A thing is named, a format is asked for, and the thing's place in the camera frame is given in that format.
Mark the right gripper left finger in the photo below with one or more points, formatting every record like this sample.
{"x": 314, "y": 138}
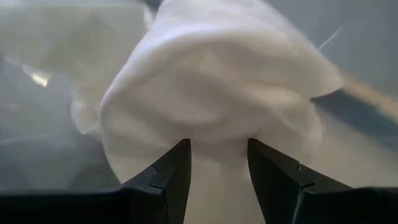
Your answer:
{"x": 161, "y": 193}

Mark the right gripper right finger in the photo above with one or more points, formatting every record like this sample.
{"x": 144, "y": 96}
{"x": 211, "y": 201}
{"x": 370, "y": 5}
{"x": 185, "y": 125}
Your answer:
{"x": 280, "y": 193}

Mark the white towel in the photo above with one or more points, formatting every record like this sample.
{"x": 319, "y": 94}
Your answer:
{"x": 217, "y": 93}

